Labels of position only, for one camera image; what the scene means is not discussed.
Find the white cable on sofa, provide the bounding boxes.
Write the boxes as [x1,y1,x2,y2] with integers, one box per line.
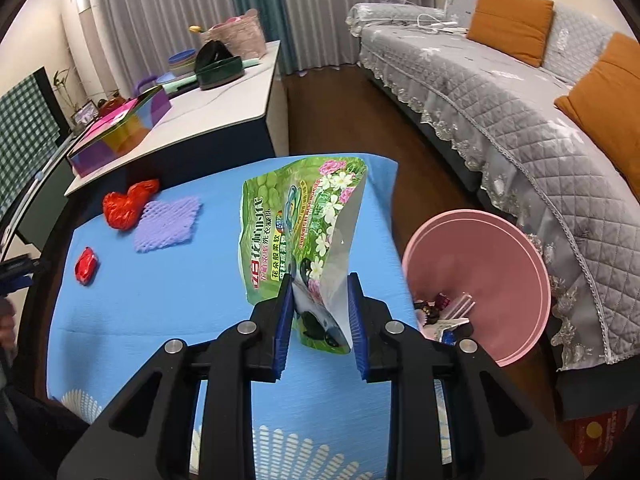
[384,0,469,36]

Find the checkered covered television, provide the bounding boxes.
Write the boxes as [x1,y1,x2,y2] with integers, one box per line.
[0,67,70,217]

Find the red plastic bag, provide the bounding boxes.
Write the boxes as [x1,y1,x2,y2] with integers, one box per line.
[102,179,160,231]

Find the grey curtain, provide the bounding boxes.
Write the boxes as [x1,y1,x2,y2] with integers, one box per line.
[100,0,435,84]

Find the purple foam net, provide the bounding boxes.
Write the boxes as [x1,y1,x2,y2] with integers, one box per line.
[134,196,202,254]

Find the pink woven basket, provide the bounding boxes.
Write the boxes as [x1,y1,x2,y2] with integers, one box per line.
[200,9,267,60]

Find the orange cushion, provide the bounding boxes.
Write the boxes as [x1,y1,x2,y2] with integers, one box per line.
[554,32,640,194]
[466,0,554,68]

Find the tv cabinet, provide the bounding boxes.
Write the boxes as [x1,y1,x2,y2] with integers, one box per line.
[1,136,76,259]

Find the grey quilted sofa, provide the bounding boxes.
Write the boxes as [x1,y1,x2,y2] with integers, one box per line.
[346,0,639,370]

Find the blue table cloth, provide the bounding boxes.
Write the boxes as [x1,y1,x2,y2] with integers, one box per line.
[47,159,390,479]

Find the small red wrapper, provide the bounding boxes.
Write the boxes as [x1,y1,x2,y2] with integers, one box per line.
[74,247,100,286]

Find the green snack bag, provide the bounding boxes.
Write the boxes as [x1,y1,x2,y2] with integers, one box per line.
[239,156,368,354]

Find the near orange cushion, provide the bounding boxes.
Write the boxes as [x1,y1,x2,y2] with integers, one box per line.
[554,32,640,194]

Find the stacked plastic bowls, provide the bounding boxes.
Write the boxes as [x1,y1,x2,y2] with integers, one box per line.
[168,49,196,77]

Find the pink plastic bin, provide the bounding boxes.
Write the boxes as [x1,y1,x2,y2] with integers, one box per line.
[402,209,551,367]

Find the small photo frame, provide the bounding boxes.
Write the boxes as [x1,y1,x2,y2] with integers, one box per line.
[72,100,99,128]

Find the dark green bowl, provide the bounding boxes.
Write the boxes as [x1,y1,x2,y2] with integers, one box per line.
[194,40,245,90]

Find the white air conditioner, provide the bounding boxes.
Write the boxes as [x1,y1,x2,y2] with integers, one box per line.
[61,0,125,103]

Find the colourful gift box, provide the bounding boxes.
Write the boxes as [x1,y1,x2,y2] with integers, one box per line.
[67,86,171,177]

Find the white coffee table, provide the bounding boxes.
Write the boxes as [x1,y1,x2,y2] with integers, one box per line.
[65,40,290,196]

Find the far orange cushion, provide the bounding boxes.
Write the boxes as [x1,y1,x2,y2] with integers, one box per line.
[466,0,554,68]

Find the red box under sofa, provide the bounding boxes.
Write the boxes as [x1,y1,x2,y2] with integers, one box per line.
[558,408,634,466]

